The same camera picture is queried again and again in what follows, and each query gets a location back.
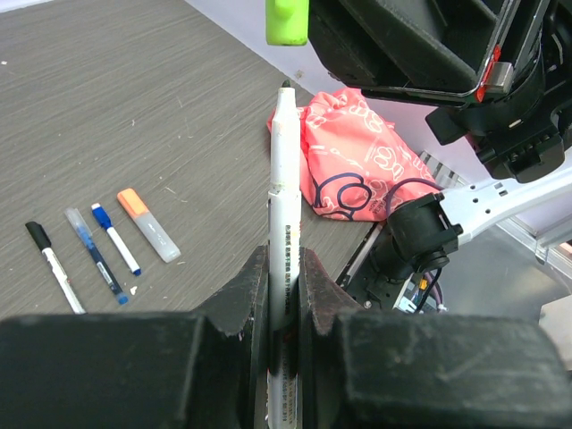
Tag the white pen black tip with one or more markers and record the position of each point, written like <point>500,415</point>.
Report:
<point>128,258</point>

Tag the red patterned cloth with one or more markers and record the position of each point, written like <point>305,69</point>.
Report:
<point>354,166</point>

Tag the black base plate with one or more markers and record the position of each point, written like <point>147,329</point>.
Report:
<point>376,278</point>

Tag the orange highlighter cap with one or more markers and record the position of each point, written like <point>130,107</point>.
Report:
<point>132,203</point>

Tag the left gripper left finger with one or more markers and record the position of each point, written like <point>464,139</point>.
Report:
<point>204,368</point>

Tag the blue silver pen cap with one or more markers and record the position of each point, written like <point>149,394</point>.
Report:
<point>101,216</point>

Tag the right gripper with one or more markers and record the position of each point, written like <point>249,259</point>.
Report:
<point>457,53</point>

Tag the white pen green tip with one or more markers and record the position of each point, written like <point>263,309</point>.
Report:
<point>284,216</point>

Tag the clear pen cap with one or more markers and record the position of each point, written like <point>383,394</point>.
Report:
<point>78,223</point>

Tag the translucent highlighter body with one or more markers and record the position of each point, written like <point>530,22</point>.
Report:
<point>157,237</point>

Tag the blue pen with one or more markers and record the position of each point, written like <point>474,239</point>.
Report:
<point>101,265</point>

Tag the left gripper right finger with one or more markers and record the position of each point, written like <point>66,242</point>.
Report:
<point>371,369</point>

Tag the light green pen cap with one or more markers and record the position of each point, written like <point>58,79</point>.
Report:
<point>286,22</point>

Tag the black white marker pen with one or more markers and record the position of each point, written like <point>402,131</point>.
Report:
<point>44,244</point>

